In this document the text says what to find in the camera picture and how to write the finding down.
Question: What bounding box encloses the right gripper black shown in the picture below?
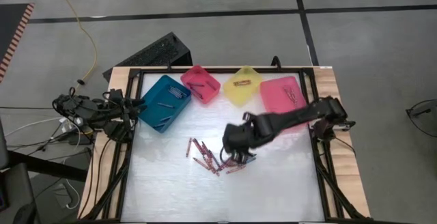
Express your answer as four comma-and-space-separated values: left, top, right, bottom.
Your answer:
221, 113, 262, 163

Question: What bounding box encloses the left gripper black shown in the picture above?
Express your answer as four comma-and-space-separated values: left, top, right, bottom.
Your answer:
114, 93, 147, 117

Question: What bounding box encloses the blue plastic bin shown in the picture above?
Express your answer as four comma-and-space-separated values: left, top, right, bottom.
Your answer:
136, 74, 193, 134

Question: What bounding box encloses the yellow plastic bin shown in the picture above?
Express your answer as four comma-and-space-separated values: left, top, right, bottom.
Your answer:
223, 65, 264, 107

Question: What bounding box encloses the red plastic bin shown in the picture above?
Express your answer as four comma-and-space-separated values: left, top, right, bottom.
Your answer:
180, 64, 222, 104

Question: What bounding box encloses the pink plastic bin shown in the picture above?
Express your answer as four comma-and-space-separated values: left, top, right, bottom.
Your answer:
259, 75, 312, 132

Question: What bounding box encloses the black stand beam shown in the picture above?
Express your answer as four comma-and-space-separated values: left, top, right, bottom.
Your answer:
6, 150, 89, 183

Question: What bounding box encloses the black orange striped floor mat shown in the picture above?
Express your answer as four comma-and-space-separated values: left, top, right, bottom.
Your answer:
0, 2, 36, 83

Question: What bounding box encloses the black metal table frame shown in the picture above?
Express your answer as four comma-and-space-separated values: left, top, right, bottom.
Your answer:
81, 66, 371, 224

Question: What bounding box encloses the yellow cable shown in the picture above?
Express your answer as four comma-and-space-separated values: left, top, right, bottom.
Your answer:
47, 0, 98, 85

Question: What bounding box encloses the black cable loop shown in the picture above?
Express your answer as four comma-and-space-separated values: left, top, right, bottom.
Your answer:
270, 55, 283, 72

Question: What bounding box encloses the black floor cable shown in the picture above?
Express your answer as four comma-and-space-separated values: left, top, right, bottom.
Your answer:
405, 99, 437, 157

